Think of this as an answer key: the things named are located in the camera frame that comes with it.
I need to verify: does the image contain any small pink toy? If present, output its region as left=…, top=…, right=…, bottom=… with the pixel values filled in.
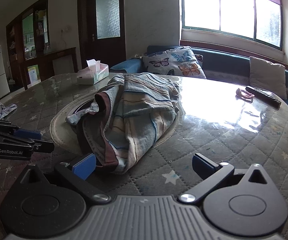
left=235, top=88, right=254, bottom=102

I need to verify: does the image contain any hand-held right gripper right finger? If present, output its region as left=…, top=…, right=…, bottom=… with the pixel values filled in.
left=178, top=154, right=271, bottom=203

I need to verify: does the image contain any striped pastel clothing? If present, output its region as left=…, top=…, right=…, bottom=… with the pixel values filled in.
left=66, top=72, right=182, bottom=175

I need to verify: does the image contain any black remote control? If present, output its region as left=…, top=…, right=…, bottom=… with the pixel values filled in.
left=245, top=86, right=282, bottom=108

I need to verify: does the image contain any large window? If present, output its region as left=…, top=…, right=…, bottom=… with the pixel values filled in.
left=179, top=0, right=284, bottom=50

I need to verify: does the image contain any plain grey pillow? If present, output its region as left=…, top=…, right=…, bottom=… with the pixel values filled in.
left=249, top=56, right=288, bottom=100

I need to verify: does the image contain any blue sofa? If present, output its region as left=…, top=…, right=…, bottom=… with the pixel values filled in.
left=109, top=45, right=288, bottom=120

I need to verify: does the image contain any dark wooden cabinet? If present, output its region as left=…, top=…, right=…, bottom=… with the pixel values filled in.
left=5, top=0, right=78, bottom=90

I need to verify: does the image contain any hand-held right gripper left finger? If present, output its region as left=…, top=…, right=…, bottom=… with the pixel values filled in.
left=19, top=153, right=111, bottom=204

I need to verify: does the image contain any dark door with frosted glass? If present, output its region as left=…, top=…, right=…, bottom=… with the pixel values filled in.
left=77, top=0, right=126, bottom=68

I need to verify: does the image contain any pink white tissue box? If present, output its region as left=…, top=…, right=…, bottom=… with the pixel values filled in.
left=76, top=59, right=109, bottom=85

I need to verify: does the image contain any butterfly print pillow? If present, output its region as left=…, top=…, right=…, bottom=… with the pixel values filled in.
left=142, top=46, right=207, bottom=80

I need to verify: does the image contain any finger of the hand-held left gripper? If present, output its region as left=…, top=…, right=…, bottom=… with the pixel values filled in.
left=9, top=138, right=55, bottom=153
left=0, top=115, right=43, bottom=142

